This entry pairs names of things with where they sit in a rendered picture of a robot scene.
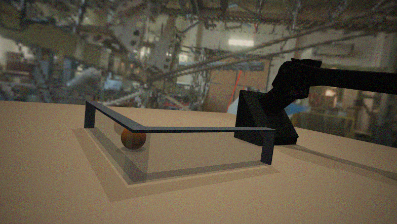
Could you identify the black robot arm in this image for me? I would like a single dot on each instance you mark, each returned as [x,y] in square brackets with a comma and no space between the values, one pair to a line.
[295,77]

